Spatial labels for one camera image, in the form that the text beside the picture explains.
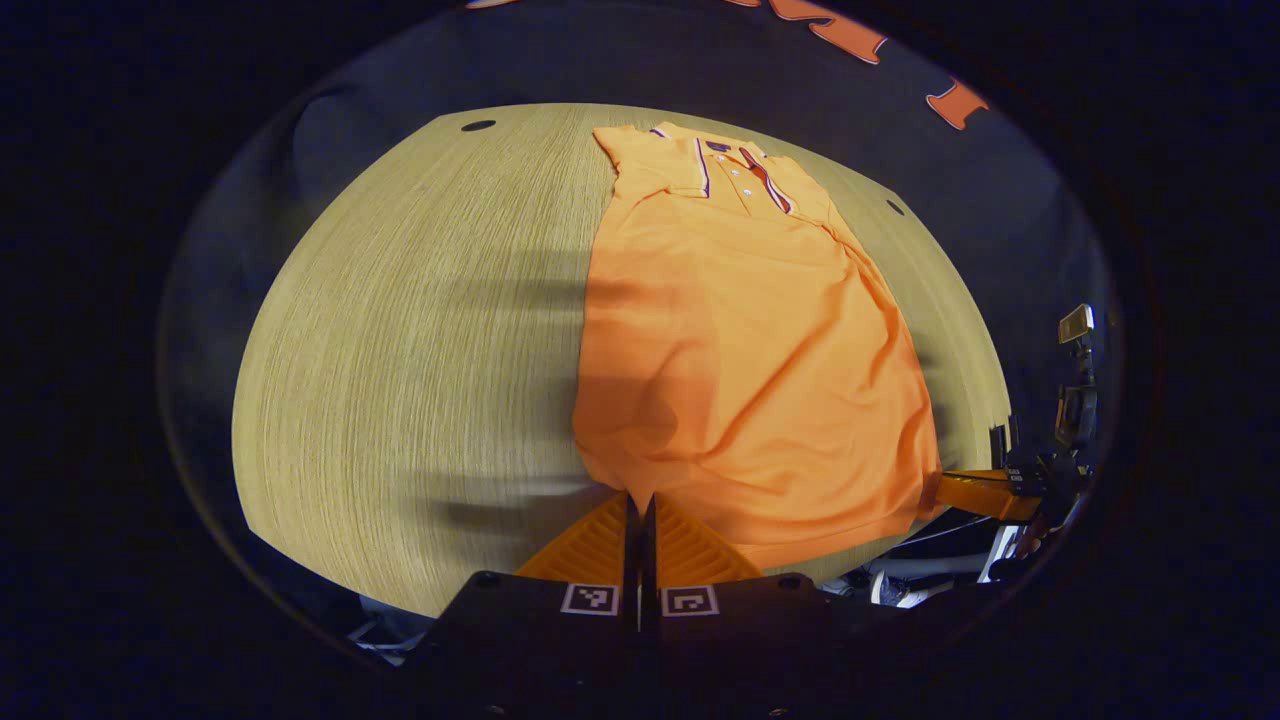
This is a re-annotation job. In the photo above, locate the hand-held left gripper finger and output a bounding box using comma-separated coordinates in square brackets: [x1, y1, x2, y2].
[640, 492, 873, 716]
[415, 490, 641, 716]

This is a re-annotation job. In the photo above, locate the orange T-shirt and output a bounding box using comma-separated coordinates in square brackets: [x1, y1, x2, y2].
[572, 122, 943, 571]

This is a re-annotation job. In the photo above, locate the black backdrop cloth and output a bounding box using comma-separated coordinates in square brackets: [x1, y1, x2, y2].
[160, 0, 1121, 601]

